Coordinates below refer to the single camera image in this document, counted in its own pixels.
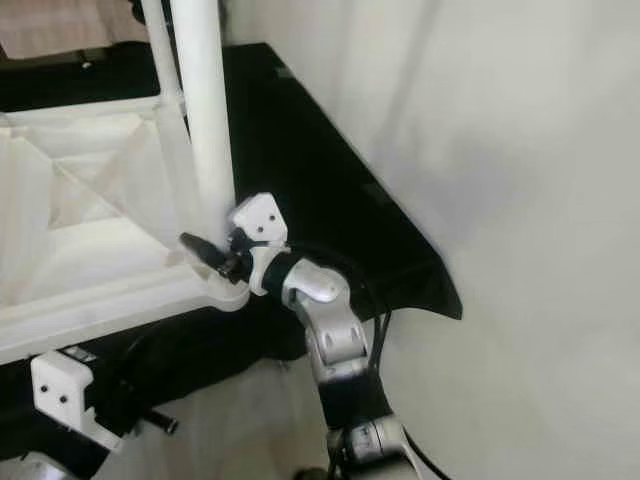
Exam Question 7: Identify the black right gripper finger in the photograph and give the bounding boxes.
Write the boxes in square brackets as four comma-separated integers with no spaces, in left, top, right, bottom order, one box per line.
[181,233,233,277]

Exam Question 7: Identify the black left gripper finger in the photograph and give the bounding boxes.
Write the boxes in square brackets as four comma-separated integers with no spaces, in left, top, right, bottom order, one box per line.
[118,328,163,381]

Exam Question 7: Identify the white plastic children table top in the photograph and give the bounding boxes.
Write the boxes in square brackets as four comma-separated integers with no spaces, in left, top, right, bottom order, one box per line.
[0,100,251,363]

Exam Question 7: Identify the pink tablecloth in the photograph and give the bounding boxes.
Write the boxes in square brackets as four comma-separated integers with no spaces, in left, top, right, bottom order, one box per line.
[0,0,151,59]

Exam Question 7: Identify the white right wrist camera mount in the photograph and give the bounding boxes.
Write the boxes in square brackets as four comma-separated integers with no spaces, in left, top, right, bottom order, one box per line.
[230,193,289,296]

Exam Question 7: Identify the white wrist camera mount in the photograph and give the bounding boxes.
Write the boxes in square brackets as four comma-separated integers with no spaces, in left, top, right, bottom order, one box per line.
[30,350,123,453]
[230,193,289,296]

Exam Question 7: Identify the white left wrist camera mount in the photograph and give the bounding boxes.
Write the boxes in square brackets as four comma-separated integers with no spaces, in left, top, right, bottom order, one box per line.
[30,350,123,453]

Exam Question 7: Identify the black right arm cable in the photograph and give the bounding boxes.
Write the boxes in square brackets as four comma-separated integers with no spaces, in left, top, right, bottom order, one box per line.
[290,240,393,373]

